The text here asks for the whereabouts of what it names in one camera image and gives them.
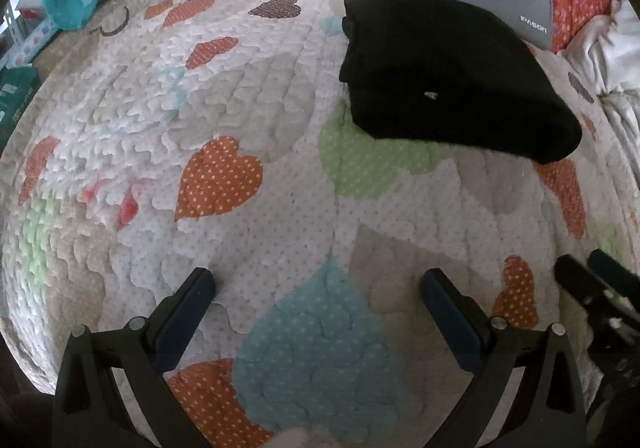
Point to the heart-patterned quilt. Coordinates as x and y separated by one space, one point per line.
250 103

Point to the pastel dotted box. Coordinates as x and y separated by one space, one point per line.
30 45

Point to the grey metal shelf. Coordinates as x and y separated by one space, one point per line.
15 18

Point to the white crumpled cloth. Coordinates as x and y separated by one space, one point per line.
610 58

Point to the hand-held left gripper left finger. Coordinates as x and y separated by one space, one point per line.
182 323

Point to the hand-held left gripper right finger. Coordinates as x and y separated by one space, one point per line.
450 323

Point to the black pants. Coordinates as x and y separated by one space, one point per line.
450 68

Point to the green cardboard box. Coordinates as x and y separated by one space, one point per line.
15 98

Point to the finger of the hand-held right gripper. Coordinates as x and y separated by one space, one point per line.
575 275
612 273

